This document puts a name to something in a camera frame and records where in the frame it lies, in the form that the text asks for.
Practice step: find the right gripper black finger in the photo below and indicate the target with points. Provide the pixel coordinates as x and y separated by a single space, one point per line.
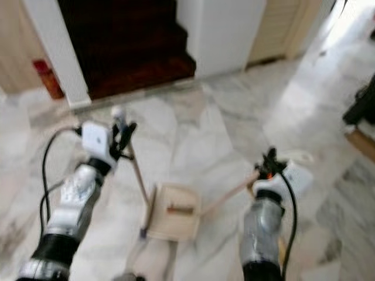
270 155

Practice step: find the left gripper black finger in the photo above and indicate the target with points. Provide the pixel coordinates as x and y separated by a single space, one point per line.
129 133

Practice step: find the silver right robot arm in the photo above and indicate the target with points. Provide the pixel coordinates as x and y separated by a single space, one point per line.
261 234

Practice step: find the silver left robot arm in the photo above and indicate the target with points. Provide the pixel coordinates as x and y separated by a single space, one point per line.
76 199

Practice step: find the dark wooden staircase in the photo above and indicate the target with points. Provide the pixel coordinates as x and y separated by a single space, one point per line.
129 52

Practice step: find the brown rubbish piece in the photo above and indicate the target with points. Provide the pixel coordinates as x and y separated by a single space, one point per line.
180 209

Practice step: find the red candle jar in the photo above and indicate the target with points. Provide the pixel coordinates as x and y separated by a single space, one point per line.
50 82

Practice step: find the beige wooden door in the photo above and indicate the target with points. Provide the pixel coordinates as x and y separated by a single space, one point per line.
284 29

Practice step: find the light wood altar cabinet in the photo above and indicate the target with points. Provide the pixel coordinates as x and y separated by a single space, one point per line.
17 47

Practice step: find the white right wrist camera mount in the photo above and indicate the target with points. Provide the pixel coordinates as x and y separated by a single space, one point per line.
296 178

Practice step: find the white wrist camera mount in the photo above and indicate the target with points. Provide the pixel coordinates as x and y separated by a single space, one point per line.
96 140
296 178

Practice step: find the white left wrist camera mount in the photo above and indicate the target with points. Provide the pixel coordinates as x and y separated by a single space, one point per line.
96 140

